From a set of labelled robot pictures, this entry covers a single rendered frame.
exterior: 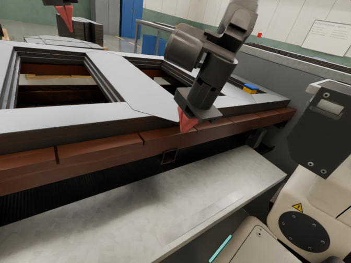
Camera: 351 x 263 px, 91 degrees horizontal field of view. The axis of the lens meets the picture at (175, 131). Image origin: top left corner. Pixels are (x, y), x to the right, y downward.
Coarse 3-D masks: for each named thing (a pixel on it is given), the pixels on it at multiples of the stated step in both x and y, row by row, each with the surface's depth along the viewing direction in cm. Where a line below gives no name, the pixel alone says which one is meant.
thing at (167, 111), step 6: (144, 108) 48; (150, 108) 49; (156, 108) 50; (162, 108) 50; (168, 108) 51; (174, 108) 52; (150, 114) 46; (156, 114) 47; (162, 114) 47; (168, 114) 48; (174, 114) 49
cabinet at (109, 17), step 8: (96, 0) 648; (104, 0) 665; (112, 0) 682; (96, 8) 661; (104, 8) 679; (112, 8) 696; (96, 16) 674; (104, 16) 692; (112, 16) 711; (104, 24) 707; (112, 24) 726; (104, 32) 722; (112, 32) 743
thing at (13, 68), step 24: (24, 48) 72; (96, 72) 70; (168, 72) 104; (0, 96) 39; (120, 96) 52; (120, 120) 41; (144, 120) 45; (168, 120) 50; (0, 144) 30; (24, 144) 32; (48, 144) 35
